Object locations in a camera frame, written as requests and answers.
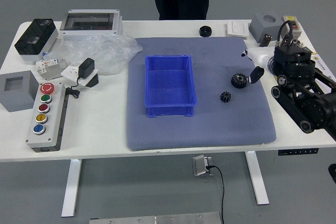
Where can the black table control panel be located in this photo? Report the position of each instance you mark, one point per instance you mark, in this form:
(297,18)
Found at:
(298,151)

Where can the brown cylindrical capacitor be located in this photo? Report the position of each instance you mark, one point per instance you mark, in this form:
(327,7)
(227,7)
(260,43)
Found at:
(266,40)

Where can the grey clear-lid distribution box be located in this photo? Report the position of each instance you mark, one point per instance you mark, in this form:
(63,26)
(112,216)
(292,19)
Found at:
(90,23)

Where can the five-button control station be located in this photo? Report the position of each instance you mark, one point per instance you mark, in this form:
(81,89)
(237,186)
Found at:
(44,124)

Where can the yellow and white carton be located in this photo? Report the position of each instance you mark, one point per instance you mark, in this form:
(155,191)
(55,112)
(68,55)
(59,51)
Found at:
(324,62)

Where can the black power adapter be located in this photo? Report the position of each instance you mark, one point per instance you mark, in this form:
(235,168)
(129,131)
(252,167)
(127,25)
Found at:
(86,68)

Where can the beige two-button switch box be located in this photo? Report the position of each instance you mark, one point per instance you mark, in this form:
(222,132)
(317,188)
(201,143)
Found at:
(296,26)

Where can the white table leg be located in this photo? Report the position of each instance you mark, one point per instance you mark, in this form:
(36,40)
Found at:
(71,187)
(257,179)

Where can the grey metal plate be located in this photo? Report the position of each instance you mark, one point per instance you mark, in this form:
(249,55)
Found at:
(157,219)

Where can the big black gear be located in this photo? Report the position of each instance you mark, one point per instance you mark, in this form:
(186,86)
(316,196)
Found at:
(239,80)

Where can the silver floor socket box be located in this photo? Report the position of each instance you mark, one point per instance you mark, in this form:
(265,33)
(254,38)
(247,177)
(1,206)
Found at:
(199,165)

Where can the black-lid grey enclosure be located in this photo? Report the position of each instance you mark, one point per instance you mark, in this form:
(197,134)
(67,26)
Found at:
(35,37)

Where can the white wall switch panel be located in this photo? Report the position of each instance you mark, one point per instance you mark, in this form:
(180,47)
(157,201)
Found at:
(237,28)

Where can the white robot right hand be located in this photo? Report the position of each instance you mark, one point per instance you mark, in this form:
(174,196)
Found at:
(258,56)

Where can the black round knob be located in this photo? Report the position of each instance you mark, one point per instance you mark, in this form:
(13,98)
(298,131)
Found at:
(205,31)

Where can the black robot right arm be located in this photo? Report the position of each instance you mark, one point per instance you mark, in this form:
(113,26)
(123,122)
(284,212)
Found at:
(302,85)

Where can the grey block with round hole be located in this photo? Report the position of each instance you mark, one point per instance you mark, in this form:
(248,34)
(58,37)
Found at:
(262,26)

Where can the clear plastic bag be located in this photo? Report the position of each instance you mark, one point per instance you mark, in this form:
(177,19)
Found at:
(105,51)

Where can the white circuit breaker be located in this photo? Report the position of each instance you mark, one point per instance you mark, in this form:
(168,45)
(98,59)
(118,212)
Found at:
(48,68)

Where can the blue plastic box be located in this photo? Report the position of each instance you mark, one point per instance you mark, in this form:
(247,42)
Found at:
(169,85)

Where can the grey block with square hole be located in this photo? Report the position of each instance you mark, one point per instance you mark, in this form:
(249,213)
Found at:
(18,95)

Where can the grey-blue padded mat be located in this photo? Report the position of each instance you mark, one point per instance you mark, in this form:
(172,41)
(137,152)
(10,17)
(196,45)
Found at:
(170,134)

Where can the small black gear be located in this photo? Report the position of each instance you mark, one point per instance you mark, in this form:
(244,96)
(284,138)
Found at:
(225,96)

